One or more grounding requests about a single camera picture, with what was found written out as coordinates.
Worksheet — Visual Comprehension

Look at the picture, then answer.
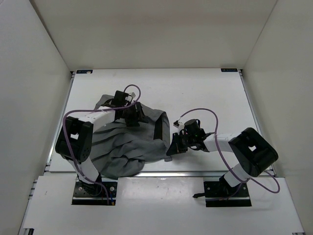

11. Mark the blue label sticker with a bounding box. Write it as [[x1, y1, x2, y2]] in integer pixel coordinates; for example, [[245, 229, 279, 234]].
[[221, 68, 238, 72], [76, 70, 93, 74]]

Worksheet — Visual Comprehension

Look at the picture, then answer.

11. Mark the aluminium table edge rail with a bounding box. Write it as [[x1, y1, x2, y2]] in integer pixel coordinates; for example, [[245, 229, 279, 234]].
[[44, 171, 270, 178]]

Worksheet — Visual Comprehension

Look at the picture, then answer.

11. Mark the blue label sticker left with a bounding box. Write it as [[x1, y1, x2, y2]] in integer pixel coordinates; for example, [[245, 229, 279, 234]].
[[76, 70, 93, 74]]

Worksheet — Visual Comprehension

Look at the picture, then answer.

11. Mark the grey pleated skirt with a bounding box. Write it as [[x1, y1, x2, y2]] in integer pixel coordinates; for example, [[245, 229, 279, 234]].
[[90, 105, 172, 179]]

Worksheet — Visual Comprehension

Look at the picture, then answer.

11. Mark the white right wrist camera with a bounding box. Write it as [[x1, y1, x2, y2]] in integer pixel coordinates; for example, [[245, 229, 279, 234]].
[[173, 119, 184, 133]]

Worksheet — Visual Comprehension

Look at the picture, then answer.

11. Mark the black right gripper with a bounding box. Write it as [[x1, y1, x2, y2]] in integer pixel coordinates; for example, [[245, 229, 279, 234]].
[[166, 133, 196, 156]]

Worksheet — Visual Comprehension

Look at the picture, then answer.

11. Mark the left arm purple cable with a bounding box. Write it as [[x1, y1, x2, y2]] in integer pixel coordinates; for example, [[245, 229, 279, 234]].
[[62, 84, 142, 206]]

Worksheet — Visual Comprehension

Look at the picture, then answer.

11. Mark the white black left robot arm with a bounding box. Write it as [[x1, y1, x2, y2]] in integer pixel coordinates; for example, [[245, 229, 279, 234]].
[[55, 91, 147, 195]]

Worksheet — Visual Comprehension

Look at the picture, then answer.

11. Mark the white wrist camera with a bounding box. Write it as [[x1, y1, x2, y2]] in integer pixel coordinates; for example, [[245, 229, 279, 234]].
[[173, 119, 184, 133], [129, 92, 136, 98]]

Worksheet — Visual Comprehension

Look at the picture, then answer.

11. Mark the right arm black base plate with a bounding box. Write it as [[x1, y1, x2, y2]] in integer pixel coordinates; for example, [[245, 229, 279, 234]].
[[203, 181, 252, 208]]

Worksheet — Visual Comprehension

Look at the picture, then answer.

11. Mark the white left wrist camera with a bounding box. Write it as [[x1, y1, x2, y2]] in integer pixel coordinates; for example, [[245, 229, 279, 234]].
[[129, 92, 136, 98]]

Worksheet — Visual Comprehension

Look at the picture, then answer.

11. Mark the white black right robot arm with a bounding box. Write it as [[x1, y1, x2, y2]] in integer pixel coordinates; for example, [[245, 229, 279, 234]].
[[166, 119, 278, 198]]

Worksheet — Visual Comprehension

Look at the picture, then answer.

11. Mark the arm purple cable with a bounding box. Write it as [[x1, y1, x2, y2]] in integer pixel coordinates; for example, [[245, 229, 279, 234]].
[[62, 84, 142, 206], [177, 107, 281, 194]]

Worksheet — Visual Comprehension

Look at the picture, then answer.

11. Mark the blue label sticker right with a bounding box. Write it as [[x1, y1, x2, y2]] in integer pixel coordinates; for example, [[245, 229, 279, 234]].
[[221, 68, 238, 72]]

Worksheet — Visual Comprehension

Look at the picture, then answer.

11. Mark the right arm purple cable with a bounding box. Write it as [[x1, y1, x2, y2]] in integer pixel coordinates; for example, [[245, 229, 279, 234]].
[[177, 107, 281, 194]]

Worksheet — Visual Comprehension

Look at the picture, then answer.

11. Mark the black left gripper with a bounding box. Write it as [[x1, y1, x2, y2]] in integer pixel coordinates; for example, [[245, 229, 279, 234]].
[[122, 101, 149, 127]]

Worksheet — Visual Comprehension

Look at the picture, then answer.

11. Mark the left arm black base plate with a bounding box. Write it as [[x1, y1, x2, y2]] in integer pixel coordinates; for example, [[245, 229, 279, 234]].
[[72, 180, 118, 206]]

